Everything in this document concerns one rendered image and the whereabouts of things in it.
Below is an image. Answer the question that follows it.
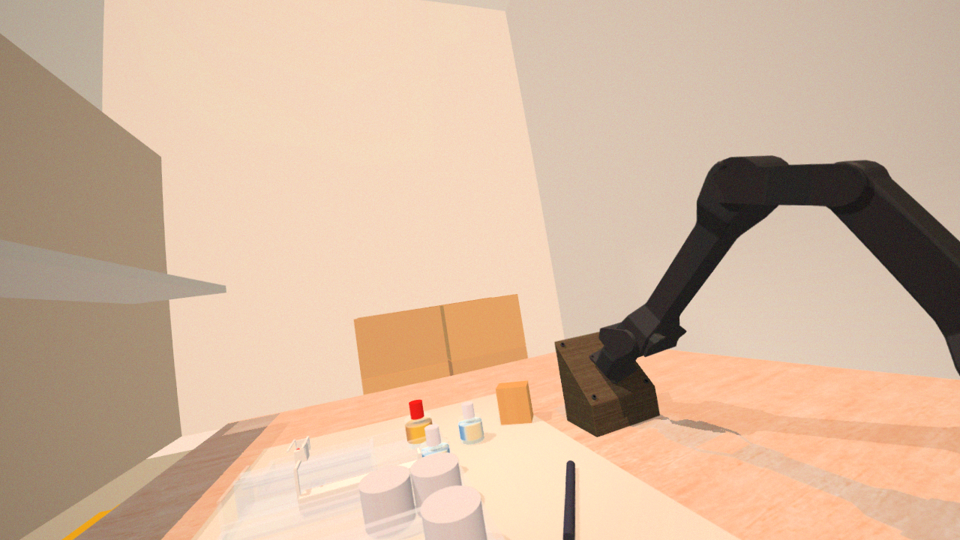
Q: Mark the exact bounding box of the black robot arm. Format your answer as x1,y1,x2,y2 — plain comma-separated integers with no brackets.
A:
589,155,960,384

